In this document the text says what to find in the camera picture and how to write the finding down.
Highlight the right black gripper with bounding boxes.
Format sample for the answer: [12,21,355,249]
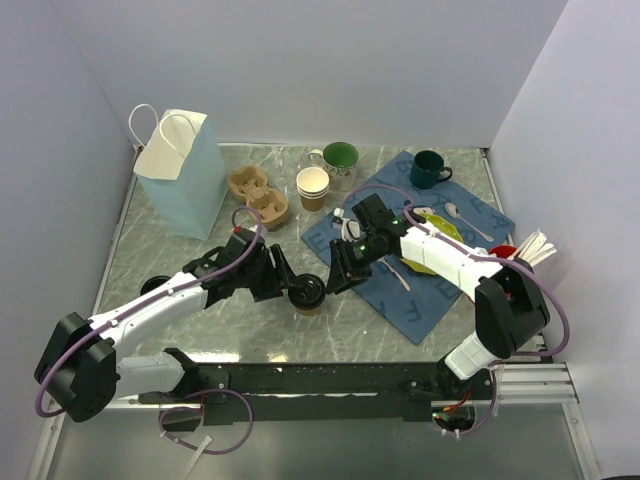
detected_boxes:
[325,232,384,295]

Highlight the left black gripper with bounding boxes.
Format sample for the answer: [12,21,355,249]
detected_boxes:
[236,244,301,302]

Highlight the black plastic cup lid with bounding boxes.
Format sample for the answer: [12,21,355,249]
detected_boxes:
[288,273,326,310]

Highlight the brown paper cup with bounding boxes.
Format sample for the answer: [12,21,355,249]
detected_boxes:
[295,304,322,316]

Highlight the stack of brown paper cups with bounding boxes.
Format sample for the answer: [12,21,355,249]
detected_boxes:
[296,167,330,212]

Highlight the brown pulp cup carrier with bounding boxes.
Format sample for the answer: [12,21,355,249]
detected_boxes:
[228,165,289,230]

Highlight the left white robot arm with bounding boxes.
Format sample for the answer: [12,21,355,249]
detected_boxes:
[34,227,305,422]

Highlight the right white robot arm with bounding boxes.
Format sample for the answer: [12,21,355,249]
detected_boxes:
[326,194,550,399]

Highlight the silver fork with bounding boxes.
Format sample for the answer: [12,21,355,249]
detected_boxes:
[379,258,412,292]

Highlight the blue alphabet cloth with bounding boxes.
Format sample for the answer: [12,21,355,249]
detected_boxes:
[300,149,516,346]

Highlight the yellow dotted plate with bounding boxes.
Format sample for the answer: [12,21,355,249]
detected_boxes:
[400,207,463,275]

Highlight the white mug green interior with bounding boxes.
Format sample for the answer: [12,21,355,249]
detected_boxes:
[307,142,359,192]

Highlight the silver spoon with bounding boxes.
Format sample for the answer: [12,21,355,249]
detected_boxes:
[445,202,494,242]

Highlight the dark green mug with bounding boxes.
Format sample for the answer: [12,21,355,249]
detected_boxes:
[410,150,453,190]

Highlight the black lid stack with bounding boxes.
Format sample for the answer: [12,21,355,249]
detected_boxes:
[140,275,170,296]

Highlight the light blue paper bag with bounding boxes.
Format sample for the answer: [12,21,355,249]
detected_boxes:
[134,109,228,240]

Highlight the red cup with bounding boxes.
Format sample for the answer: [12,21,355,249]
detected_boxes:
[466,244,517,306]

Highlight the white paper-wrapped straws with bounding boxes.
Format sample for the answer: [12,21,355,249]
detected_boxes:
[511,230,557,267]

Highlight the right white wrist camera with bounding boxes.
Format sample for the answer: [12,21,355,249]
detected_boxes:
[331,208,361,242]

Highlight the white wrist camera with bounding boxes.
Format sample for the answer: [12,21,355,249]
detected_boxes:
[233,225,261,242]
[331,208,361,242]

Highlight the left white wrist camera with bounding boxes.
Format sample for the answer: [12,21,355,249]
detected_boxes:
[233,225,261,242]

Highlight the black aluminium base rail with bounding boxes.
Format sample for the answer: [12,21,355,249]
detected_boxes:
[49,359,581,426]

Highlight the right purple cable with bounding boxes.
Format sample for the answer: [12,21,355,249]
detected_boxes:
[337,183,572,437]

